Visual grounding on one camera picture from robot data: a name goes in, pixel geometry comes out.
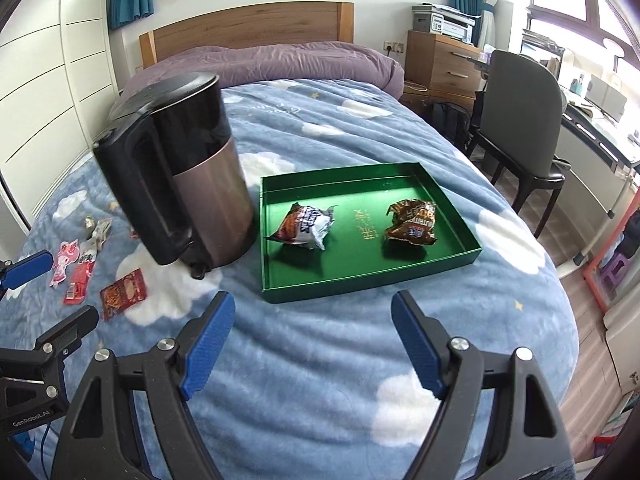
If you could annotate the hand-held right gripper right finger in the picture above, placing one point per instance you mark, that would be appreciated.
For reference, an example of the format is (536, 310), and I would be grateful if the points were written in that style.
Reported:
(417, 345)

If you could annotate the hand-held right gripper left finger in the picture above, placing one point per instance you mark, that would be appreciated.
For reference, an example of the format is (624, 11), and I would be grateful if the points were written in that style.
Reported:
(207, 345)

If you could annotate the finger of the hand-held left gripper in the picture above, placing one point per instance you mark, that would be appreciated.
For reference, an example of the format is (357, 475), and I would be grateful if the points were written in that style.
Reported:
(70, 330)
(27, 269)

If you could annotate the pink cartoon character packet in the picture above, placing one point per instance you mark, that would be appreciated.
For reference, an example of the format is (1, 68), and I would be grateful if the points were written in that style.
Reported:
(62, 260)

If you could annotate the plain red snack packet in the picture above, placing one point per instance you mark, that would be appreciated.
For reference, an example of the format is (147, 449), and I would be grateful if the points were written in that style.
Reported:
(77, 286)

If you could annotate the red-brown snack packet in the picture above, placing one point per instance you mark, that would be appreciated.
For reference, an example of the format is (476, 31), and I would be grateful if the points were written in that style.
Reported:
(124, 294)

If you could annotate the green rectangular tray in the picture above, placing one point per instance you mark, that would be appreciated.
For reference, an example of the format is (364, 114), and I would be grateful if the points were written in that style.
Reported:
(360, 260)

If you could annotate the crumpled silver snack wrapper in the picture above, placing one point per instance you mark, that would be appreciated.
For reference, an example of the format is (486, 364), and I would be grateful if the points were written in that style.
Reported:
(101, 230)

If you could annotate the blue cloud-print blanket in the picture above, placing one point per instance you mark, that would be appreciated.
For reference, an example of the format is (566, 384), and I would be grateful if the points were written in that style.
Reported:
(325, 360)

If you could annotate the crumpled brown snack packet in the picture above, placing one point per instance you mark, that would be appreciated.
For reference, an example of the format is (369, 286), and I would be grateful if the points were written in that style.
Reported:
(412, 222)

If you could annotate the black and bronze electric kettle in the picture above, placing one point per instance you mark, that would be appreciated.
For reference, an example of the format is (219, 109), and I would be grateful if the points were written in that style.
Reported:
(200, 200)

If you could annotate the white brown snack packet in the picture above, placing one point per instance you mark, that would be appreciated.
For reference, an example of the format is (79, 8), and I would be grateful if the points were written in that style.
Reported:
(302, 227)

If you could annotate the white wardrobe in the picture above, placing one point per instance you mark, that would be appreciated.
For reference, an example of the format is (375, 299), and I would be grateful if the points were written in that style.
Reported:
(45, 85)

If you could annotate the black backpack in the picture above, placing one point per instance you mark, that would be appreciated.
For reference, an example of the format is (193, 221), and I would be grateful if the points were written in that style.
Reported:
(450, 122)

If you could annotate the white desk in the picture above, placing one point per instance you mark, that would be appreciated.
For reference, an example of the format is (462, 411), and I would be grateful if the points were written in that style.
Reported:
(590, 160)

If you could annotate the dark grey chair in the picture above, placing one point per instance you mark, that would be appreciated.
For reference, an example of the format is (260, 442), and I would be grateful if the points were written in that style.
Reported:
(520, 110)

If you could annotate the wooden drawer cabinet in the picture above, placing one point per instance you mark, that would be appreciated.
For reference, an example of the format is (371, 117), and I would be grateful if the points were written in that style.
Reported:
(440, 65)

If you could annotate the purple duvet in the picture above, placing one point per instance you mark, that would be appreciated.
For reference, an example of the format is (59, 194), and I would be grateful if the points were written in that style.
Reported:
(280, 62)

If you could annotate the grey box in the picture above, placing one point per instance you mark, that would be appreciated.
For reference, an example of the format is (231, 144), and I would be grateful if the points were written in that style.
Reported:
(605, 97)

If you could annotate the wooden headboard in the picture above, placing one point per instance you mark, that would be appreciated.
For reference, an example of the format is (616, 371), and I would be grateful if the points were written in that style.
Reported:
(240, 25)

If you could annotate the white printer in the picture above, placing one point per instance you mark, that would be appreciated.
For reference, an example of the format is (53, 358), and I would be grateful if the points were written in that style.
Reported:
(445, 22)

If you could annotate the wall power socket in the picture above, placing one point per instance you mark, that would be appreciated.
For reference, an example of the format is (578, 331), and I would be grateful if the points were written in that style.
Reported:
(392, 48)

